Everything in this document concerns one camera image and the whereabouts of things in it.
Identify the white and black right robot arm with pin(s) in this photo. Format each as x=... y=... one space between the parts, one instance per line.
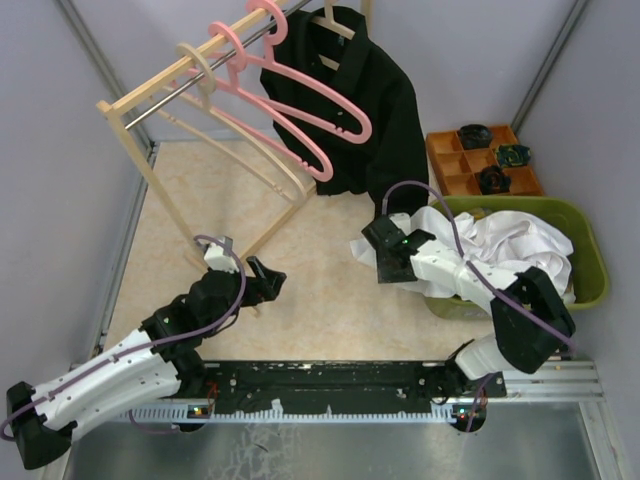
x=530 y=320

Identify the beige wooden hanger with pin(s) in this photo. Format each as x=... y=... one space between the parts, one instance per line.
x=260 y=143

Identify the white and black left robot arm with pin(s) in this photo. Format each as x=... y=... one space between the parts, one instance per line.
x=157 y=360

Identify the dark rolled sock middle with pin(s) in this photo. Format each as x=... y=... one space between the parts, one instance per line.
x=492 y=180

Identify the dark rolled sock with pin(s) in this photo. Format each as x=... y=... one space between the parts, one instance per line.
x=492 y=180
x=475 y=136

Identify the green patterned rolled sock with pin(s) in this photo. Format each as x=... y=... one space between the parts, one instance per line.
x=512 y=155

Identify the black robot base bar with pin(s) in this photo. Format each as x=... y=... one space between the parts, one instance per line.
x=324 y=392

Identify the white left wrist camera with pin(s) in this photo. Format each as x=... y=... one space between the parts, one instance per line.
x=218 y=256

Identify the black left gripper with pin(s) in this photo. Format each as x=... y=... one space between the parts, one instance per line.
x=265 y=286

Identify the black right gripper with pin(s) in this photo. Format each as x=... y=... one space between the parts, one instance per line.
x=385 y=274

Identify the pink plastic hanger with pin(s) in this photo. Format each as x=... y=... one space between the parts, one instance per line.
x=238 y=64

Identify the green plastic laundry basket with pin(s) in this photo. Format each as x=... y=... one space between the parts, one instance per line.
x=589 y=276

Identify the dark rolled sock top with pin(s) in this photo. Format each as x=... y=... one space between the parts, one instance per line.
x=475 y=136

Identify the wooden clothes rack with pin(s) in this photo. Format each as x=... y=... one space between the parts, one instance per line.
x=182 y=77

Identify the orange compartment tray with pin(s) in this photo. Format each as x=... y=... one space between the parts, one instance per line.
x=455 y=168

